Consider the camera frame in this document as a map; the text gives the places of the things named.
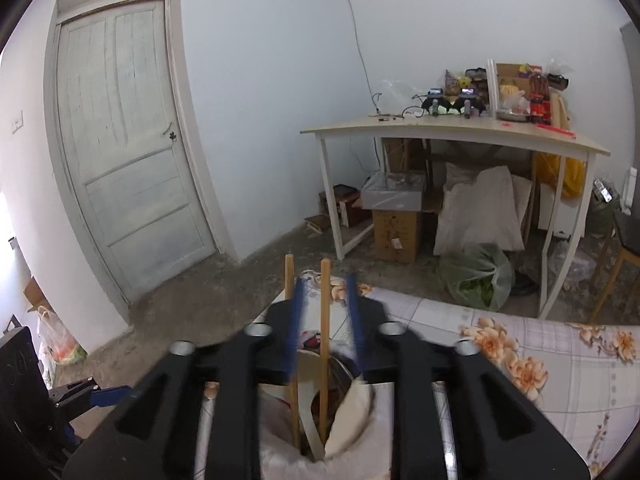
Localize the wooden chair black seat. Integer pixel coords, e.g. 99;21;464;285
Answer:
589;210;639;323

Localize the wooden chopstick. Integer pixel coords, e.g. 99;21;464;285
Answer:
319;258;332;444
284;254;300;451

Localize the clear utensil holder cup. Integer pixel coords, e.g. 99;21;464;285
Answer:
259;349;394;479

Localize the white sack under table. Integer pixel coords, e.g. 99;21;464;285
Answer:
433;162;533;256

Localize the white plastic spoon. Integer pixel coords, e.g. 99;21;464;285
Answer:
297;350;374;462

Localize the floral tablecloth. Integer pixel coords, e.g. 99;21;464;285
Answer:
192;268;640;480

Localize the clutter box on table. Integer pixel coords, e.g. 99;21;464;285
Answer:
494;58;570;129

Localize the white panel door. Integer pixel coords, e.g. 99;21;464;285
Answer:
43;0;234;315

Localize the green plastic bag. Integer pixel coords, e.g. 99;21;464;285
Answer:
438;244;514;311

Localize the cardboard box under table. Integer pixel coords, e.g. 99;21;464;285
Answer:
372;210;422;263

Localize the white wooden side table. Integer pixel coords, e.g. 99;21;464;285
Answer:
303;115;611;320

